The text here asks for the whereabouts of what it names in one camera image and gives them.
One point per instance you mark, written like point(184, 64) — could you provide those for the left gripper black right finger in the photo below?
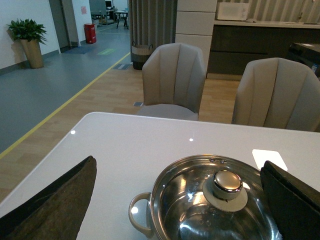
point(294, 205)

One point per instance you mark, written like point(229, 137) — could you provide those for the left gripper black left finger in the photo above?
point(57, 211)

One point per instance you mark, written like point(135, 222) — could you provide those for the glass pot lid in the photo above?
point(225, 190)

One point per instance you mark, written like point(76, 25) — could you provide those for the stainless steel pot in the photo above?
point(200, 217)

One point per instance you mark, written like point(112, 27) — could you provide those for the right beige dining chair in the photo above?
point(278, 93)

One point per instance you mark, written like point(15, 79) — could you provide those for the beige dining chair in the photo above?
point(278, 93)
point(173, 82)

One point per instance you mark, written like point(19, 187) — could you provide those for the black appliance cabinet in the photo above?
point(307, 54)

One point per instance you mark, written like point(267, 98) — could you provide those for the dark kitchen counter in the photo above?
point(233, 46)

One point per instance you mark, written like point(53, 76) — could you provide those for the left beige dining chair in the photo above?
point(173, 82)

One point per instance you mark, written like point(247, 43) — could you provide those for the woven laundry basket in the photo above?
point(140, 54)

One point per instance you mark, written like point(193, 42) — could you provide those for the potted green plant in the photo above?
point(30, 34)

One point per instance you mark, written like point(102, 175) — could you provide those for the red cabinet box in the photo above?
point(90, 33)

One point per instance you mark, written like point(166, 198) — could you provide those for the white microwave oven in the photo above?
point(232, 11)

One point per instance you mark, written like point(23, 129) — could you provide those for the white pillar cabinet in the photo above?
point(195, 23)

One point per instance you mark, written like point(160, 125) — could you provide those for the distant black table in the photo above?
point(122, 15)

